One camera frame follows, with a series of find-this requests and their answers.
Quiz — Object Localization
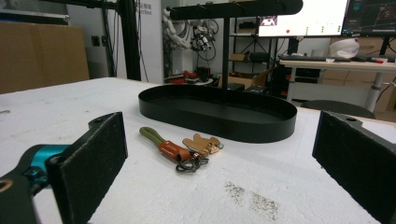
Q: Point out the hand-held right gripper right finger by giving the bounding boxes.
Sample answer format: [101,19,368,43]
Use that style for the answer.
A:
[312,110,396,224]

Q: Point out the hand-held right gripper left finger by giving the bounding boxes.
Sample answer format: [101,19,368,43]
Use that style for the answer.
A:
[46,111,129,224]

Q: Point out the green orange strap keychain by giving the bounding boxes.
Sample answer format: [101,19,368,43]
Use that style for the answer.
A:
[138,126,210,174]

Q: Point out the tan leather bear charm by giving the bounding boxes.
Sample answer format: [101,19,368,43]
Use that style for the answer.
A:
[181,133,225,158]

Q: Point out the black oval tray hanger stand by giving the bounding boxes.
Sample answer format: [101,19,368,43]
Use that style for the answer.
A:
[138,0,304,144]

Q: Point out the black round chair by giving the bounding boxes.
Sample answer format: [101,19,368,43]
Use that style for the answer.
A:
[300,99,376,119]

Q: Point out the white office desk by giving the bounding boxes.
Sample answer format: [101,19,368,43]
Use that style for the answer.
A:
[278,59,396,114]

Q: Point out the white rounded cap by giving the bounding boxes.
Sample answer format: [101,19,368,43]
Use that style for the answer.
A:
[329,37,361,60]

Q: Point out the black keyboard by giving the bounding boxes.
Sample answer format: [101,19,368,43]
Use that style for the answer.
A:
[277,54,352,63]

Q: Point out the brown cardboard sheet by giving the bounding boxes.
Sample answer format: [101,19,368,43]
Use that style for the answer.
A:
[0,21,91,95]

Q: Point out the red tools on round table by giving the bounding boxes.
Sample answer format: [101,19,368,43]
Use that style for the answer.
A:
[163,68,217,87]

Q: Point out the open cardboard box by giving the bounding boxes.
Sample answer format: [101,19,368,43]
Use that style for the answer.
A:
[218,68,273,91]

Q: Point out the dark screen monitor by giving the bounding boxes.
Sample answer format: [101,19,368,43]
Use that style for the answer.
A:
[341,0,396,37]

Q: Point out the bright white monitor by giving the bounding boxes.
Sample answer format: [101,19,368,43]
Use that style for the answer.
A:
[257,0,349,38]

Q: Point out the white robot figure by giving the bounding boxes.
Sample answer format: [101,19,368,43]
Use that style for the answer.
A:
[162,8,191,50]

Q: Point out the black metal frame stand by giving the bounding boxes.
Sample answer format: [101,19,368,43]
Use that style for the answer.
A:
[46,0,143,82]

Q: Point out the black wire shelf rack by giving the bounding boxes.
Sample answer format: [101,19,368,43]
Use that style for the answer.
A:
[231,17,278,74]

